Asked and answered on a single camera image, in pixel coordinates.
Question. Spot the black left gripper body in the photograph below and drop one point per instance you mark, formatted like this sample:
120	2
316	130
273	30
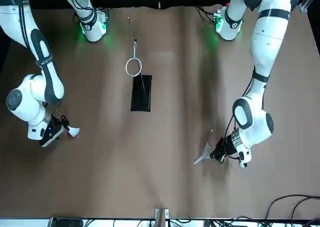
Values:
228	147

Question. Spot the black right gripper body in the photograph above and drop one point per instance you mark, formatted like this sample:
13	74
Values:
51	133

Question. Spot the white filter paper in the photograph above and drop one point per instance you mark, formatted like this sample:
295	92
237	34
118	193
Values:
74	131

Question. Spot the clear funnel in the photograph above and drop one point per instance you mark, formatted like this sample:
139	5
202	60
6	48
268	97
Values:
206	153

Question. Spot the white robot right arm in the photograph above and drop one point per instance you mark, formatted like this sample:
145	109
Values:
27	104

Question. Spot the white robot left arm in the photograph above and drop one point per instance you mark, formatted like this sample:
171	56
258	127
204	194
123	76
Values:
265	49

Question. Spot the black base metal rod stand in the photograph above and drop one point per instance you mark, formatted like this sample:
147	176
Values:
140	99

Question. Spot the grey black electronic device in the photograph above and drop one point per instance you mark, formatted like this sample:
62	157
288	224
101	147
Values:
67	222

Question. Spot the aluminium post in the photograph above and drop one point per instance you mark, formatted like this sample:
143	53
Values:
161	218

